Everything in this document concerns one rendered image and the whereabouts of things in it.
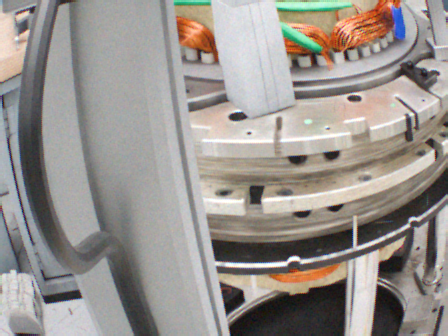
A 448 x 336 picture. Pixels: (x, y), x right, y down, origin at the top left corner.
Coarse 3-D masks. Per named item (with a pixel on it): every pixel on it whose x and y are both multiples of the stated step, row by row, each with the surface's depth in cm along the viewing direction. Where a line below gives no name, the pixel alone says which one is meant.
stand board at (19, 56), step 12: (0, 12) 102; (24, 12) 99; (0, 24) 98; (12, 24) 97; (0, 36) 95; (12, 36) 94; (24, 36) 92; (0, 48) 92; (12, 48) 91; (24, 48) 90; (0, 60) 89; (12, 60) 89; (0, 72) 89; (12, 72) 90
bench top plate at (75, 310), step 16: (16, 224) 117; (16, 240) 114; (16, 256) 112; (32, 272) 109; (0, 304) 104; (48, 304) 104; (64, 304) 104; (80, 304) 104; (0, 320) 101; (48, 320) 101; (64, 320) 101; (80, 320) 102
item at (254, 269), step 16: (432, 208) 69; (416, 224) 69; (384, 240) 68; (320, 256) 67; (336, 256) 67; (352, 256) 67; (224, 272) 69; (240, 272) 68; (256, 272) 68; (272, 272) 68
